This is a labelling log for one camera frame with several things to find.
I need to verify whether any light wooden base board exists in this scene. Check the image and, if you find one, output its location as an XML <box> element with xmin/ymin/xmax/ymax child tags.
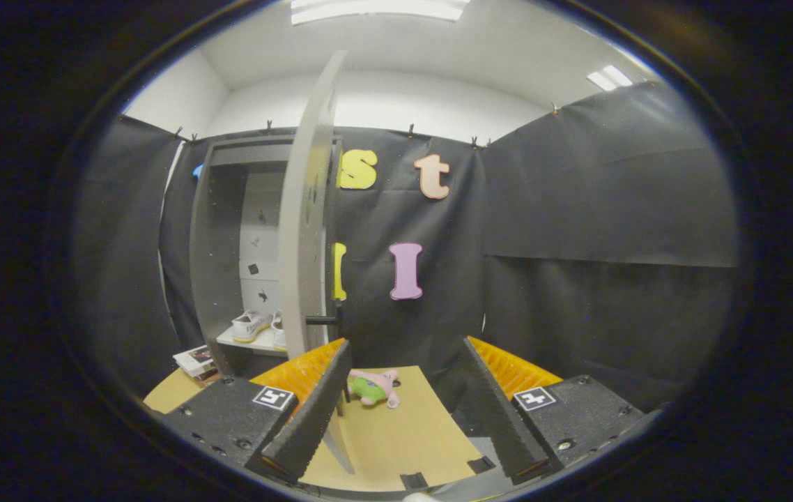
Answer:
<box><xmin>144</xmin><ymin>365</ymin><xmax>502</xmax><ymax>492</ymax></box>

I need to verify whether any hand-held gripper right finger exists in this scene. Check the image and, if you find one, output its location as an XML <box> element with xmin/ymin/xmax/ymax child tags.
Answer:
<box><xmin>463</xmin><ymin>336</ymin><xmax>662</xmax><ymax>487</ymax></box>

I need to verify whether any black backdrop cloth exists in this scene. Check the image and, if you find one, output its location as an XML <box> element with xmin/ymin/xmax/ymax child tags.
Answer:
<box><xmin>76</xmin><ymin>80</ymin><xmax>742</xmax><ymax>412</ymax></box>

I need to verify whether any pink and green plush toy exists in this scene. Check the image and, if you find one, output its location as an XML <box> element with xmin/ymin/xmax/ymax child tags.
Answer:
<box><xmin>346</xmin><ymin>369</ymin><xmax>401</xmax><ymax>409</ymax></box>

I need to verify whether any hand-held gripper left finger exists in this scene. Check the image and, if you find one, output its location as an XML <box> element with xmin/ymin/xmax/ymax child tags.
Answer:
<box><xmin>160</xmin><ymin>338</ymin><xmax>353</xmax><ymax>483</ymax></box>

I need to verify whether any grey shoe cabinet door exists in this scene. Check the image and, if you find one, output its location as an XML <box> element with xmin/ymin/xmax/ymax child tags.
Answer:
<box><xmin>277</xmin><ymin>50</ymin><xmax>355</xmax><ymax>475</ymax></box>

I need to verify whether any white shoe yellow sole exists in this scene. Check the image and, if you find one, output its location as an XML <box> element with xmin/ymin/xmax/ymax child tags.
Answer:
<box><xmin>231</xmin><ymin>311</ymin><xmax>273</xmax><ymax>343</ymax></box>

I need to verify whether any long ceiling light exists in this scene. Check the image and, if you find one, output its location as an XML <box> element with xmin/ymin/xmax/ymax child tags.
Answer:
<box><xmin>290</xmin><ymin>0</ymin><xmax>470</xmax><ymax>26</ymax></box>

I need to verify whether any grey shoe cabinet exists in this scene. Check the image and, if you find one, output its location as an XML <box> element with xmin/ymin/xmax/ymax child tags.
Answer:
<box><xmin>189</xmin><ymin>135</ymin><xmax>345</xmax><ymax>381</ymax></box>

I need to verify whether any black cabinet door handle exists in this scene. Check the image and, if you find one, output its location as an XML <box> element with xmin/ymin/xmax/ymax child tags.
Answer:
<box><xmin>306</xmin><ymin>301</ymin><xmax>348</xmax><ymax>328</ymax></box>

